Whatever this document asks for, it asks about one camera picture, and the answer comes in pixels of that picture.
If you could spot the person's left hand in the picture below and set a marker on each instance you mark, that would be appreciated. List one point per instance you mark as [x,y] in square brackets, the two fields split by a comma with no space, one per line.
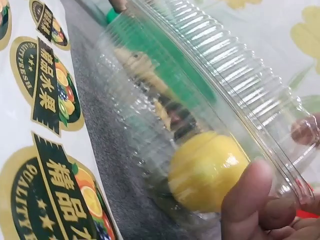
[118,4]

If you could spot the clear plastic clamshell box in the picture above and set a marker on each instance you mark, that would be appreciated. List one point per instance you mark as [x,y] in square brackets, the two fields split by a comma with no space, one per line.
[225,82]

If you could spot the person's left fingers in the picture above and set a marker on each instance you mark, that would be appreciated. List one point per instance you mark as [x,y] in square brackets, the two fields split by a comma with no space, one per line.
[118,4]

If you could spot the pale yellow lumpy item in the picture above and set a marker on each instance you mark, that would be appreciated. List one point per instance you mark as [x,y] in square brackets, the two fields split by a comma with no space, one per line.
[145,67]

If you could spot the person's right hand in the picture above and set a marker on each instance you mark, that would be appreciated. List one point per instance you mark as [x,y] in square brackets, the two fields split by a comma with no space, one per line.
[240,212]

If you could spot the yellow lemon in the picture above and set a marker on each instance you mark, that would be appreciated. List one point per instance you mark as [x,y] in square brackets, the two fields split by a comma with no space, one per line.
[205,170]

